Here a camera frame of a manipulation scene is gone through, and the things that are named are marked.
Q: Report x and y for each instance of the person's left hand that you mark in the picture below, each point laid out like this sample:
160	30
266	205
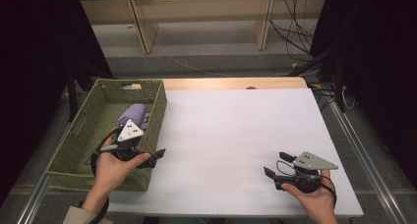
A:
111	175

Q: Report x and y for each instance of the aluminium rail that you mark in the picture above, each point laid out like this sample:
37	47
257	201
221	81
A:
32	202
367	161

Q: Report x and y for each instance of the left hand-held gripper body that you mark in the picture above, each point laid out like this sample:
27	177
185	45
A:
131	132

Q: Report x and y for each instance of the purple shorts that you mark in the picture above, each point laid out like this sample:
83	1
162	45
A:
134	112

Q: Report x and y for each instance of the green woven basket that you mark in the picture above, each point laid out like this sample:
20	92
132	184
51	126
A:
95	135

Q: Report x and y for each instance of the yellow tape piece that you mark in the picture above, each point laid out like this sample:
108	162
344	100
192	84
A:
294	66

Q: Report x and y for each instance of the black curtain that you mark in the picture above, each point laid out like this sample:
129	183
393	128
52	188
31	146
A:
32	53
377	53

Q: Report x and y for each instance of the light wooden shelf unit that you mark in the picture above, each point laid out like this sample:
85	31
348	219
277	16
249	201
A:
203	8

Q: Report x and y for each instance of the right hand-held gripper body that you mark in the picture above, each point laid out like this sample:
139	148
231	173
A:
311	161

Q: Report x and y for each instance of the person's right hand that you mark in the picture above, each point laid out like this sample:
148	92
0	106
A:
318	207

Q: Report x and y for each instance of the white table board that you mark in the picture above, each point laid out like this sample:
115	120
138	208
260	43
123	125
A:
229	135

